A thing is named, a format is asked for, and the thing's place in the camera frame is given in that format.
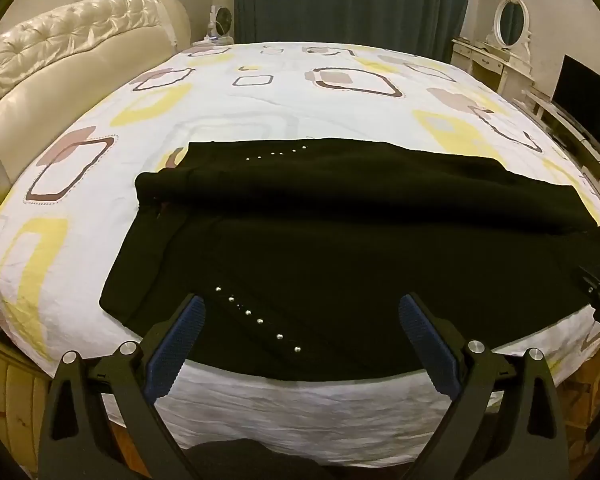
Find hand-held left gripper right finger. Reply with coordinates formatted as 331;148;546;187
399;294;569;480

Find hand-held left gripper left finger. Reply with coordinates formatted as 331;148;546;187
37;294;208;480

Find black pants with metal studs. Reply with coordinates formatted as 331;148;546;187
99;137;600;367

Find person's dark clothing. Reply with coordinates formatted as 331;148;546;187
185;437;342;480

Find white television stand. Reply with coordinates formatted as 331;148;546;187
512;85;600;198

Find black television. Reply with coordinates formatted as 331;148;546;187
550;54;600;147

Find bed with patterned sheet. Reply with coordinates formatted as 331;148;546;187
0;40;600;463

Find white dressing table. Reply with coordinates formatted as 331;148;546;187
450;37;537;97

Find white oval vanity mirror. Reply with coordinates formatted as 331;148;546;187
485;0;534;52

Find cream tufted headboard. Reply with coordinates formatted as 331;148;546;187
0;0;193;241

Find small white fan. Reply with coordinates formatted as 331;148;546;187
212;6;235;42

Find dark green curtain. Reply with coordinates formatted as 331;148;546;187
234;0;481;61

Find cream padded bed frame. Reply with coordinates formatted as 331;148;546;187
0;320;56;467

